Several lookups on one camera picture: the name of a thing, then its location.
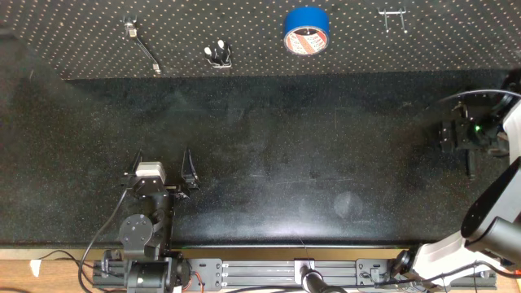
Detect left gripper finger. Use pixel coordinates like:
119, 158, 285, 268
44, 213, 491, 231
129, 149, 143, 177
181, 147, 201, 190

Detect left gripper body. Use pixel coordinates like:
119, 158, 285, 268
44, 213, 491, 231
164, 184, 190, 201

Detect wrench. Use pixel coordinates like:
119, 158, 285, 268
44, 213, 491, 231
124, 22, 163, 76

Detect pliers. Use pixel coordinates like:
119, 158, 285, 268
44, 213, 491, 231
202, 38, 234, 68

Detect roll of blue tape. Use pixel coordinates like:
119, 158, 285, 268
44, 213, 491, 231
282, 6, 331, 57

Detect hammer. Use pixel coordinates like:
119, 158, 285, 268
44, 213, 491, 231
466, 149, 478, 181

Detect black pegboard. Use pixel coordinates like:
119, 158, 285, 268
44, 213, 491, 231
0, 0, 521, 81

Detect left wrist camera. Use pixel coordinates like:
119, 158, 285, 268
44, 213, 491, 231
134, 161, 168, 182

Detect mounting rail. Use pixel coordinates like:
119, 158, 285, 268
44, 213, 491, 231
92, 248, 498, 293

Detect thin black cable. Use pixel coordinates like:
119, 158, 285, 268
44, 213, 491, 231
38, 249, 95, 286

